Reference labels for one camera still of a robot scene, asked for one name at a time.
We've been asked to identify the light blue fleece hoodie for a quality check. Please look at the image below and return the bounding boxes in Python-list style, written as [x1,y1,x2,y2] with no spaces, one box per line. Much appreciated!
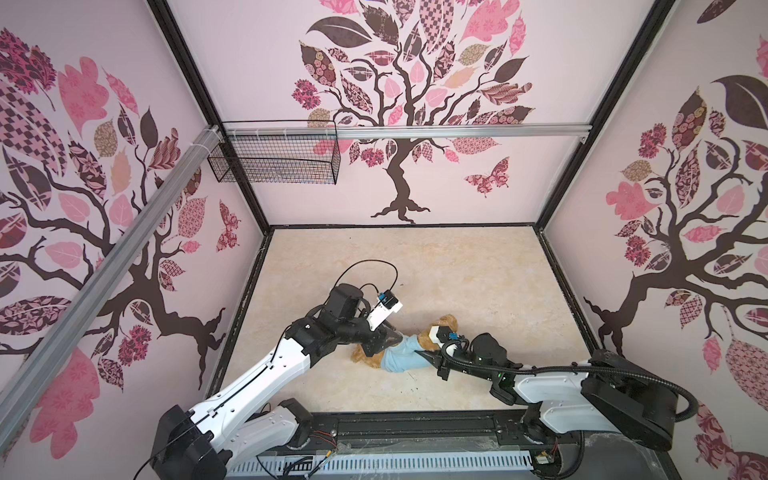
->
[380,335,439,373]

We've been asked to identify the brown plush teddy bear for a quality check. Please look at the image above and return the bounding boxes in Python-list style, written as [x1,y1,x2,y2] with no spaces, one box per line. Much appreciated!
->
[350,314,458,373]

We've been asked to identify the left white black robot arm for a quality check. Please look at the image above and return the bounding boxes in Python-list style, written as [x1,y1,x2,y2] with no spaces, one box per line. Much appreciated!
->
[148,283,402,479]

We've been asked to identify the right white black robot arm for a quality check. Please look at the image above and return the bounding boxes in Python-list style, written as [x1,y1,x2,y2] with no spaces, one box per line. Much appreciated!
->
[418,327,698,452]

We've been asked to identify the left thin black cable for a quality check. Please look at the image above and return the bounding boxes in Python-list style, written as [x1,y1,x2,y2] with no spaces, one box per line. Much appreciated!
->
[332,259,400,298]

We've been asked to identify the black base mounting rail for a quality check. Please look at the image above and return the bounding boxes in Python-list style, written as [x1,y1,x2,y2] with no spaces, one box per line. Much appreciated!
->
[160,407,682,480]

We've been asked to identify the white slotted cable duct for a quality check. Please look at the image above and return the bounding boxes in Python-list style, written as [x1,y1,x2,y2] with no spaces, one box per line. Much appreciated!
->
[227,451,533,479]

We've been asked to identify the right black corrugated cable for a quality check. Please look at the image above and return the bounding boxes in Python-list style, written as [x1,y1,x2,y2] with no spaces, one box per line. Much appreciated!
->
[440,341,700,423]

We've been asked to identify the black wire mesh basket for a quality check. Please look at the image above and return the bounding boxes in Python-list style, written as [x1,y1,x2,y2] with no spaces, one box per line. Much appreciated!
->
[208,120,341,185]

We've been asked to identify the rear aluminium rail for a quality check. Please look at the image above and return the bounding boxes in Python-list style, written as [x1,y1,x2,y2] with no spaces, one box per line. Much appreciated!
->
[225,123,592,140]

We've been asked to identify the aluminium rail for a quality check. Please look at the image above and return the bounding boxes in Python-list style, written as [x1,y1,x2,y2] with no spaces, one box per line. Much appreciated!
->
[1,125,222,448]
[225,123,592,140]

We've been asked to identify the left aluminium rail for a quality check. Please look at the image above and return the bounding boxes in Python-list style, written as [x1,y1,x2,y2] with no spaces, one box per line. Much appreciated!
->
[1,125,222,448]

